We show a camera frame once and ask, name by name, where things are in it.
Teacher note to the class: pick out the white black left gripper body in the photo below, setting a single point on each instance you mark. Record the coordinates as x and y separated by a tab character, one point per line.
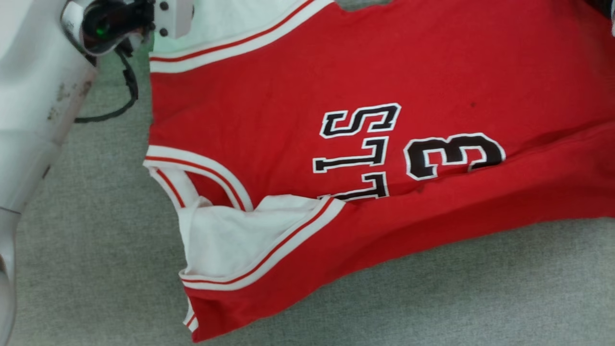
175	17

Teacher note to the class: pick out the red and white basketball jersey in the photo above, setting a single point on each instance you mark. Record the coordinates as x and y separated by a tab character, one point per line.
336	77

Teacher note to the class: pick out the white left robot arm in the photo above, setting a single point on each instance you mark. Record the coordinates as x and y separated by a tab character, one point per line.
33	96

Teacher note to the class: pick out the grey fabric sofa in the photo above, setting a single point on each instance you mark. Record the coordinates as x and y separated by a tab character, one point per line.
96	240

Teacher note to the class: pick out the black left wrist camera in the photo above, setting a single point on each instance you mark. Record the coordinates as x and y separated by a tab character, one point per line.
105	24

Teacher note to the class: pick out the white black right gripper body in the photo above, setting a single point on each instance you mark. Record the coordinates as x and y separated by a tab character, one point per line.
603	7

